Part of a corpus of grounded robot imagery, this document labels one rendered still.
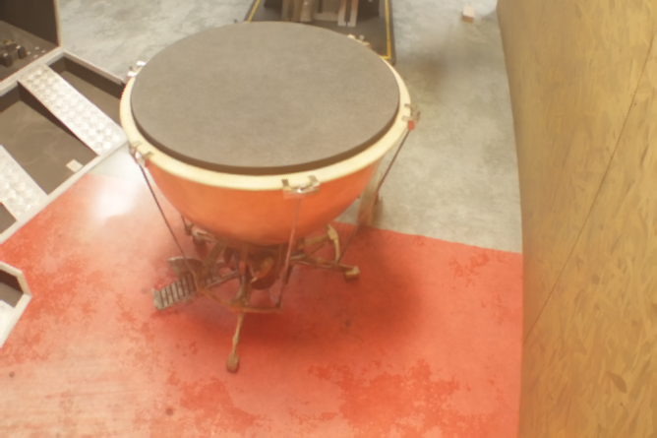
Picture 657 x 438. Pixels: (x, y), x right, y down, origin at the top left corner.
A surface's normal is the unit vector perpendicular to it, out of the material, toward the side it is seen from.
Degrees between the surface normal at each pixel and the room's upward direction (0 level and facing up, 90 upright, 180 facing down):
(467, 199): 0
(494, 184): 0
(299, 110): 0
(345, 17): 90
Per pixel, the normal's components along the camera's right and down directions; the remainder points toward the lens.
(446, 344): 0.08, -0.75
